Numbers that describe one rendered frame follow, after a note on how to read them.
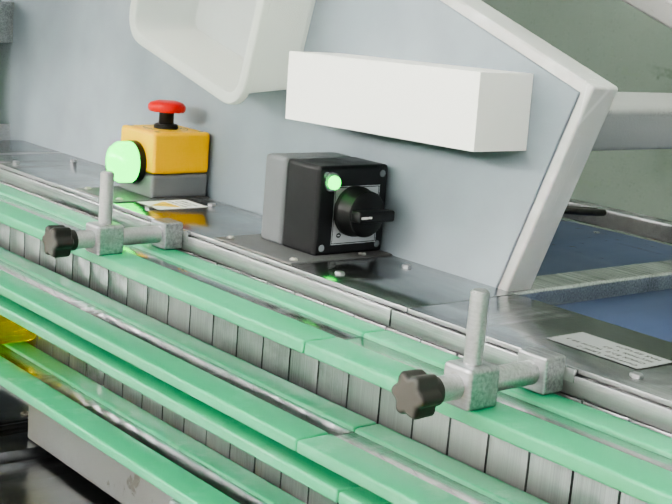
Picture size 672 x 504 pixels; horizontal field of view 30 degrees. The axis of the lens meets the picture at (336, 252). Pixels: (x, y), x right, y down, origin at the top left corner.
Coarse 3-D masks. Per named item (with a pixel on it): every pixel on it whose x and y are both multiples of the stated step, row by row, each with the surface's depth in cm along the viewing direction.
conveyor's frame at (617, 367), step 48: (0, 144) 162; (48, 192) 137; (192, 240) 115; (288, 288) 104; (336, 288) 100; (384, 288) 99; (432, 288) 101; (432, 336) 91; (528, 336) 88; (576, 336) 89; (624, 336) 91; (576, 384) 81; (624, 384) 79
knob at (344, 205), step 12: (348, 192) 109; (360, 192) 108; (372, 192) 109; (336, 204) 109; (348, 204) 108; (360, 204) 108; (372, 204) 109; (336, 216) 109; (348, 216) 108; (360, 216) 107; (372, 216) 107; (384, 216) 108; (348, 228) 108; (360, 228) 108; (372, 228) 109
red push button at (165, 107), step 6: (150, 102) 133; (156, 102) 132; (162, 102) 132; (168, 102) 132; (174, 102) 133; (180, 102) 134; (150, 108) 132; (156, 108) 132; (162, 108) 132; (168, 108) 132; (174, 108) 132; (180, 108) 132; (162, 114) 133; (168, 114) 133; (162, 120) 133; (168, 120) 133
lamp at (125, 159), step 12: (120, 144) 130; (132, 144) 131; (108, 156) 131; (120, 156) 130; (132, 156) 130; (144, 156) 131; (108, 168) 131; (120, 168) 130; (132, 168) 130; (144, 168) 131; (120, 180) 131; (132, 180) 131
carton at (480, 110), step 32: (288, 64) 114; (320, 64) 110; (352, 64) 107; (384, 64) 104; (416, 64) 102; (288, 96) 114; (320, 96) 110; (352, 96) 107; (384, 96) 104; (416, 96) 101; (448, 96) 98; (480, 96) 96; (512, 96) 98; (352, 128) 107; (384, 128) 104; (416, 128) 101; (448, 128) 98; (480, 128) 96; (512, 128) 99
